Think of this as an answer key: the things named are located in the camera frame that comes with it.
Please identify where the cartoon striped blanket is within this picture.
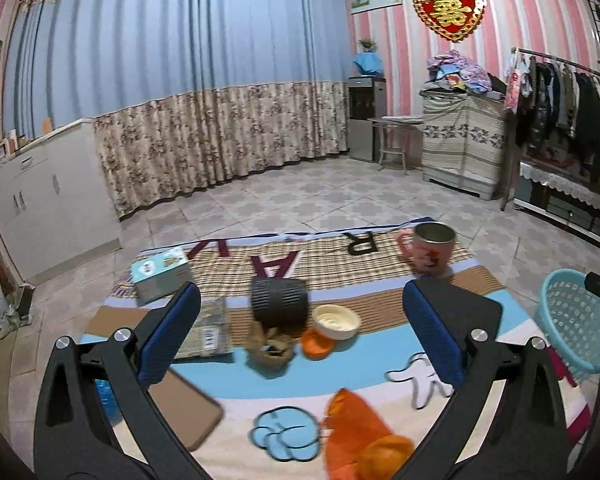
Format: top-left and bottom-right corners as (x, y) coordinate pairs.
(76, 216), (594, 480)

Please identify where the blue floral curtain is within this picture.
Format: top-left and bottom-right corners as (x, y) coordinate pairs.
(3, 0), (350, 217)

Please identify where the low shelf with lace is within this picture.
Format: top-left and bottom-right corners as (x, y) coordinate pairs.
(513, 159), (600, 246)

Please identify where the patterned packet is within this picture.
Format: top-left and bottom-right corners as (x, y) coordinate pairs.
(175, 298), (233, 360)

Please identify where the brown phone case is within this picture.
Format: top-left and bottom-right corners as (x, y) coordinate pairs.
(148, 370), (224, 452)

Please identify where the cream plastic bowl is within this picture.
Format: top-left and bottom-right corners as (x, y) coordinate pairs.
(312, 304), (361, 341)

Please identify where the teal tissue box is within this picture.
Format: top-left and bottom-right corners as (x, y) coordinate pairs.
(131, 247), (193, 304)

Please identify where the pink cartoon mug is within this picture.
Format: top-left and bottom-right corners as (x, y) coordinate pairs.
(396, 221), (456, 275)

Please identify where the covered dresser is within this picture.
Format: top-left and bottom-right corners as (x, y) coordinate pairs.
(419, 90), (508, 201)

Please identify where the pile of folded clothes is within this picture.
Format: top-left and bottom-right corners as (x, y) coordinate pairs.
(427, 50), (506, 96)

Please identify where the red heart wall decoration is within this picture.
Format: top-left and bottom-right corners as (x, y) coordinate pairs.
(413, 0), (486, 44)

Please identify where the grey water dispenser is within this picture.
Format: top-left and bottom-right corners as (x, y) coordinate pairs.
(347, 76), (387, 162)

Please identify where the orange plastic bag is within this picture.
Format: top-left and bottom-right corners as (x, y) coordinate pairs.
(322, 388), (415, 480)

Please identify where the blue covered pot plant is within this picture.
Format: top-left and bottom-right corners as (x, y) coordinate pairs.
(353, 38), (384, 77)

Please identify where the clothes rack with garments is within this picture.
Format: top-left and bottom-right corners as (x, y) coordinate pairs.
(505, 47), (600, 184)

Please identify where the white cabinet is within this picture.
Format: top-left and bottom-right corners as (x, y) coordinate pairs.
(0, 118), (121, 285)

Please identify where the brown wrapper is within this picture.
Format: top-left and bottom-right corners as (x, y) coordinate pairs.
(245, 321), (294, 370)

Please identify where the black ribbed cup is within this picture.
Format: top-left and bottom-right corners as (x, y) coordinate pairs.
(249, 276), (309, 332)

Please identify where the orange lid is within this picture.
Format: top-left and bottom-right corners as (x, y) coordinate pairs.
(299, 328), (336, 361)

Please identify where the light blue plastic basket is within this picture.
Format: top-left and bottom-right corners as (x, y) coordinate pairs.
(534, 269), (600, 384)

